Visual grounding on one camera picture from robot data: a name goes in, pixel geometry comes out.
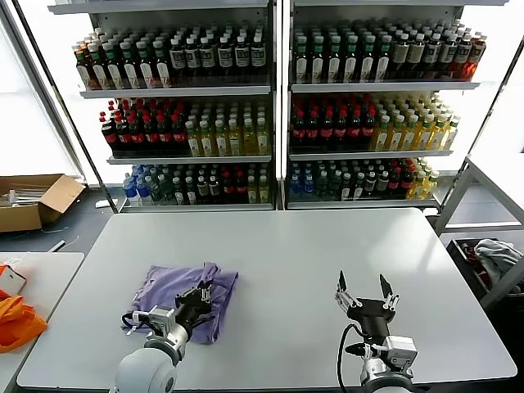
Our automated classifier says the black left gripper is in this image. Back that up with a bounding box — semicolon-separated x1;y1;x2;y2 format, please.
174;281;215;329

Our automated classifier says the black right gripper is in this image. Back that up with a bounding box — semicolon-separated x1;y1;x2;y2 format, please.
335;270;401;341

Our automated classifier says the purple t-shirt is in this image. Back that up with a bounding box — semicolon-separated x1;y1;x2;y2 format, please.
120;261;241;346

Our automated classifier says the black plastic crate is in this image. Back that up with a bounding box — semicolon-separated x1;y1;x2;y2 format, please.
445;237;524;303

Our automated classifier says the red crumpled garment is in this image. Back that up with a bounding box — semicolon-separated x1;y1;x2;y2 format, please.
460;242;492;292

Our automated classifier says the grey crumpled garment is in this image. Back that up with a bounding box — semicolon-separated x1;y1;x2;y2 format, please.
472;238;524;283

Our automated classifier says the cola bottle red cap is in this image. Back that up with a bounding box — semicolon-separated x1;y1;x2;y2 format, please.
305;110;321;151
100;115;120;153
291;110;307;151
347;108;363;151
361;108;377;151
170;114;187;155
319;110;335;151
129;115;147;153
333;109;349;151
143;114;160;153
157;114;173;155
115;115;133;153

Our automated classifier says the orange cloth bag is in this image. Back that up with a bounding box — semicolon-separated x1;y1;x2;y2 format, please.
0;288;48;354

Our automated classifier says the white and orange carton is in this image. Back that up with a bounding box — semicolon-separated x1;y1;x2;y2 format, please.
0;264;28;296

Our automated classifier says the open cardboard box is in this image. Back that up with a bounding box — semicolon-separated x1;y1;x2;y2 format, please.
0;174;86;233

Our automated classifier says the white strips bundle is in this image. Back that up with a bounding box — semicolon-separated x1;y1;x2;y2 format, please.
0;187;47;206

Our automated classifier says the grey metal shelf unit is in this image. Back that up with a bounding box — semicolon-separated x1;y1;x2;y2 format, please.
47;0;276;214
282;0;508;210

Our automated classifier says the dark bottle green cap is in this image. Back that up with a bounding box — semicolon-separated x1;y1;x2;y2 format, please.
102;40;124;90
342;34;360;84
88;42;108;90
135;39;156;89
151;38;172;88
293;35;310;85
309;35;327;84
375;34;392;83
326;34;343;84
359;34;377;83
119;39;139;89

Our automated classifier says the black bottle grey label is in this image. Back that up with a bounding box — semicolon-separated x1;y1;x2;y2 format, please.
423;33;442;81
184;36;201;87
233;35;250;86
440;33;459;81
200;36;217;87
249;35;266;86
168;37;186;88
454;34;472;81
216;36;233;86

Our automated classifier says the dark bottle beige label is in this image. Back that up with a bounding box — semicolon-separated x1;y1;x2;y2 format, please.
391;33;410;82
407;33;427;81

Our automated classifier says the red tea bottle white cap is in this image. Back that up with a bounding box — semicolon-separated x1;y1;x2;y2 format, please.
73;45;93;91

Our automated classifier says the red drink bottle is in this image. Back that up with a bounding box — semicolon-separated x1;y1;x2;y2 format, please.
466;35;488;81

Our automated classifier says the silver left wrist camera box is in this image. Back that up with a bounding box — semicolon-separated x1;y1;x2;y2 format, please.
145;305;177;335

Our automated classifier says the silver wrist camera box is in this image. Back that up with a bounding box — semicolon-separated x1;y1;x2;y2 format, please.
145;305;177;335
380;335;418;369

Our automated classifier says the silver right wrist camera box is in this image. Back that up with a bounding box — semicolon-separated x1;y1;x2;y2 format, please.
380;335;418;369

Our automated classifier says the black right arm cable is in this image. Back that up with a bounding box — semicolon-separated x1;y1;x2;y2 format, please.
336;323;369;393

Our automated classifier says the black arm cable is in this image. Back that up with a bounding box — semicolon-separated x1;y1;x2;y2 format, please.
336;323;369;393
120;311;151;337

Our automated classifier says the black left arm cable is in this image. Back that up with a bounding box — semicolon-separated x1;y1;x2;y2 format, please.
120;311;151;337

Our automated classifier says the grey metal frame table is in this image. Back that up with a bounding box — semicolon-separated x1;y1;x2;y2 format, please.
433;155;524;312

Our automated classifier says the dark slanted frame post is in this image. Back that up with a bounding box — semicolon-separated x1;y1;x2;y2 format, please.
462;36;524;165
10;0;120;214

